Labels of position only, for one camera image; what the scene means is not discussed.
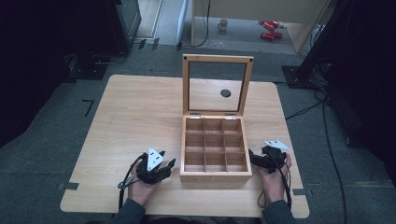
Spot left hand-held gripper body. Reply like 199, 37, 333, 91
135, 147, 166, 186

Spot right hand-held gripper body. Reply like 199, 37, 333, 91
261, 139, 291, 175

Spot wooden compartment box with glass lid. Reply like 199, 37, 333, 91
179, 53, 254, 184

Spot person's right hand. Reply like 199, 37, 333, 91
256, 153, 293, 205

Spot person's left hand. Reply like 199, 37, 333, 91
127, 160, 160, 206

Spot dark grey tape strip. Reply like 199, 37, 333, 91
57, 181, 80, 191
292, 188, 313, 197

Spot dark floor stand base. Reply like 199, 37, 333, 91
64, 53, 110, 82

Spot red can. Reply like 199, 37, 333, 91
262, 20, 280, 32
260, 31, 284, 41

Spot white panel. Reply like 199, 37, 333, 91
176, 0, 190, 45

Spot dark cabinet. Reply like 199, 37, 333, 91
105, 0, 143, 54

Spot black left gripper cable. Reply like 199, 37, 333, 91
117, 151, 149, 211

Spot black floor cable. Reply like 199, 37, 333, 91
284, 88, 348, 224

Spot black stand base plate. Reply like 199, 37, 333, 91
281, 63, 316, 91

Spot thin black looped cable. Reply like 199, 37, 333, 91
92, 49, 129, 65

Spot black hanging cable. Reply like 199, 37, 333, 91
181, 0, 212, 49

